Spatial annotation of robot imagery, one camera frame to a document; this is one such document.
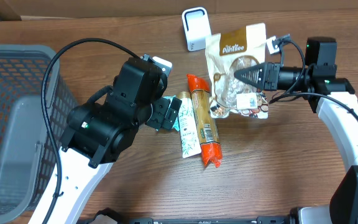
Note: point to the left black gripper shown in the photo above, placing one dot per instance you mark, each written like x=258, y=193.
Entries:
x=168, y=112

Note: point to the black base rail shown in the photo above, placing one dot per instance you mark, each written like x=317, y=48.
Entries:
x=259, y=220

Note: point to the white barcode scanner stand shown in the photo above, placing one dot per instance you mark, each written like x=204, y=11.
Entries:
x=196, y=28

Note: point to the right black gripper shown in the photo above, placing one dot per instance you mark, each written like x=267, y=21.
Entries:
x=272, y=76

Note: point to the orange pasta packet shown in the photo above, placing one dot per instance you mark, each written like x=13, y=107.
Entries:
x=206, y=126

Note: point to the white tube with gold cap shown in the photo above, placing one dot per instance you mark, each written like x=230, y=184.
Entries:
x=190, y=143

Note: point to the grey plastic shopping basket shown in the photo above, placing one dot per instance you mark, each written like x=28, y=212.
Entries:
x=34, y=105

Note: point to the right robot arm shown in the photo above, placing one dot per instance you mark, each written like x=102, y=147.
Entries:
x=334, y=100

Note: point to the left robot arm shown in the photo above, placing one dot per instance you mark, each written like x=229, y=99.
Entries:
x=100, y=129

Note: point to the beige Pantree snack bag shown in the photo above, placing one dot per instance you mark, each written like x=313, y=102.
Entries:
x=227, y=53

